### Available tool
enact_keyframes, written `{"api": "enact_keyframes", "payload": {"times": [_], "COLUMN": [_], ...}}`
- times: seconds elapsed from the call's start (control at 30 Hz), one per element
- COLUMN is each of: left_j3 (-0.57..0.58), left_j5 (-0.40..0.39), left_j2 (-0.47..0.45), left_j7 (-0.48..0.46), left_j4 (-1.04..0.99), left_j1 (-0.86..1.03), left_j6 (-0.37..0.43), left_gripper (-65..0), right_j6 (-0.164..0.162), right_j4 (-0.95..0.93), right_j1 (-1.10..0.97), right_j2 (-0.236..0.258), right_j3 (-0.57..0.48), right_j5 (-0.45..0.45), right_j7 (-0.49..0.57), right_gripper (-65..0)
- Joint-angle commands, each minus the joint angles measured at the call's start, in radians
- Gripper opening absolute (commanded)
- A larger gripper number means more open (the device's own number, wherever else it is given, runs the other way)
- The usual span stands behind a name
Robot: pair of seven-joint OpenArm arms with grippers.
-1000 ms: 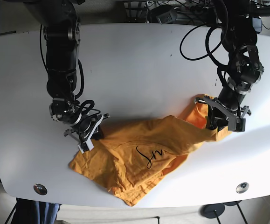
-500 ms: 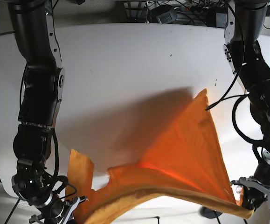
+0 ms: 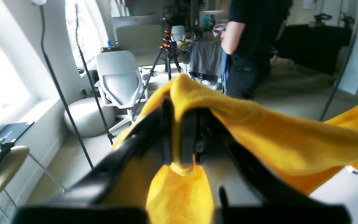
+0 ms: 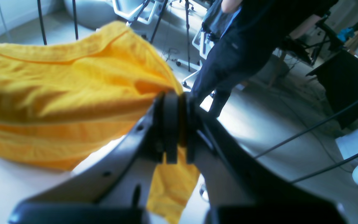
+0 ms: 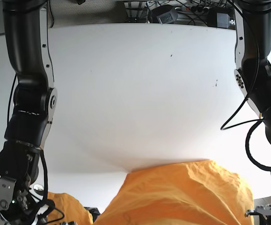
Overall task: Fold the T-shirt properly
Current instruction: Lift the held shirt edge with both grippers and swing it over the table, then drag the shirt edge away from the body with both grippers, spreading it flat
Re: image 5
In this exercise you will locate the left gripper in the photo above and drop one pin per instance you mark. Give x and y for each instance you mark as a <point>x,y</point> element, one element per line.
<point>263,210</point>

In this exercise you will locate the orange T-shirt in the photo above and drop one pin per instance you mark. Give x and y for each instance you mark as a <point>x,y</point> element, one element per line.
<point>188,193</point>

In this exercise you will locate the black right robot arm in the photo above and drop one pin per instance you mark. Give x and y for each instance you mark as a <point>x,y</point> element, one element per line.
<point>23,169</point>

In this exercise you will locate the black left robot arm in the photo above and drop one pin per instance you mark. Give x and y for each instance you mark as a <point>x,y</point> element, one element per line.
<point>253,73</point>

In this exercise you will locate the table cable grommet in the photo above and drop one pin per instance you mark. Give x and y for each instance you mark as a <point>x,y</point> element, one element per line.
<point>38,187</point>

